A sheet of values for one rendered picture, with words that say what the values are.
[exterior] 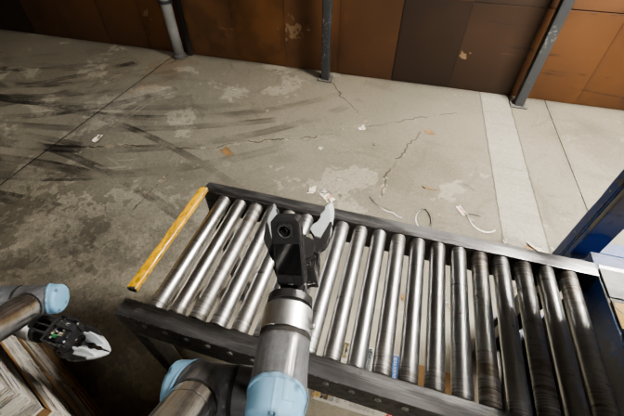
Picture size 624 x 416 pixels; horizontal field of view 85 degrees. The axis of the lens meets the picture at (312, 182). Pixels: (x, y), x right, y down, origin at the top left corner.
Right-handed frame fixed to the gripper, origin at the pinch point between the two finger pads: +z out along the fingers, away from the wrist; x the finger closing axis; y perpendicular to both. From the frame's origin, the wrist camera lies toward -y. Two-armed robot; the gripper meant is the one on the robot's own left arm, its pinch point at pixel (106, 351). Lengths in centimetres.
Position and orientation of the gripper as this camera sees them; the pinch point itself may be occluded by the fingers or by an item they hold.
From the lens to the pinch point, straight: 115.6
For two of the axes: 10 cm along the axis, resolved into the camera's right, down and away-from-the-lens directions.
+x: 2.7, -6.7, 6.9
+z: 9.6, 1.9, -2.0
